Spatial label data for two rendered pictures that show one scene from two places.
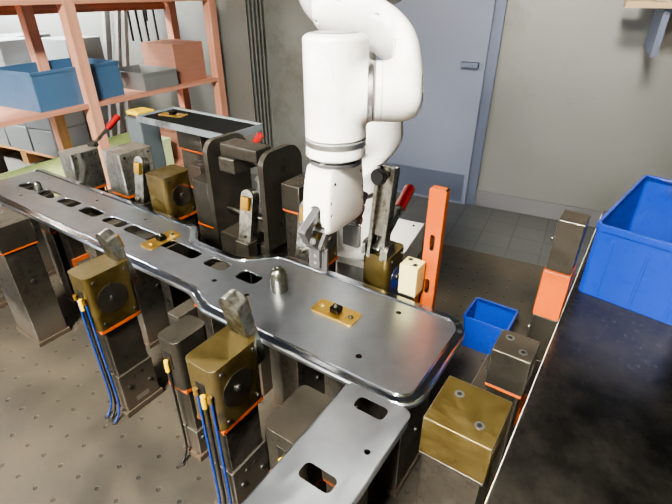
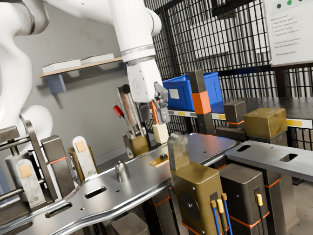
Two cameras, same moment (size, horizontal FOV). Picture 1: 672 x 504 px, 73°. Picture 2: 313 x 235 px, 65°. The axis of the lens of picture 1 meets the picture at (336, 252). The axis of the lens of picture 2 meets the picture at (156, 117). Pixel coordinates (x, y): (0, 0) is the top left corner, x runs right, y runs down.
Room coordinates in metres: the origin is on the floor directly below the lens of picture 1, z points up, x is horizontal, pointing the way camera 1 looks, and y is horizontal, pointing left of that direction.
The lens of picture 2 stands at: (0.33, 0.58, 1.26)
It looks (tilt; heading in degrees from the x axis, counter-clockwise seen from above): 12 degrees down; 297
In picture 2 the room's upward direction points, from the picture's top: 14 degrees counter-clockwise
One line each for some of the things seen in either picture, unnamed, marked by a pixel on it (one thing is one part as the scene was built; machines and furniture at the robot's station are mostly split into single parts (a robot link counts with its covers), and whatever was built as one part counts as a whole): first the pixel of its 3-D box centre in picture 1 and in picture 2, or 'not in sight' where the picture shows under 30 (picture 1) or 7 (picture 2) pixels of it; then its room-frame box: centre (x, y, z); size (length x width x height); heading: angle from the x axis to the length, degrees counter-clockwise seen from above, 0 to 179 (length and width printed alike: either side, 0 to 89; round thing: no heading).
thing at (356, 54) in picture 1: (338, 86); (131, 21); (0.63, 0.00, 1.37); 0.09 x 0.08 x 0.13; 86
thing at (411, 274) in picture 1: (405, 341); (170, 174); (0.69, -0.14, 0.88); 0.04 x 0.04 x 0.37; 56
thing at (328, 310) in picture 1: (336, 309); (163, 157); (0.63, 0.00, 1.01); 0.08 x 0.04 x 0.01; 56
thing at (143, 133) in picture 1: (155, 182); not in sight; (1.44, 0.60, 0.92); 0.08 x 0.08 x 0.44; 56
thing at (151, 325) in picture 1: (152, 287); not in sight; (0.94, 0.45, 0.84); 0.12 x 0.05 x 0.29; 146
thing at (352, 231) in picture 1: (355, 225); (142, 109); (0.68, -0.03, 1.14); 0.03 x 0.03 x 0.07; 56
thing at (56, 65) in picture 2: not in sight; (61, 65); (2.56, -1.73, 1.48); 0.37 x 0.35 x 0.09; 63
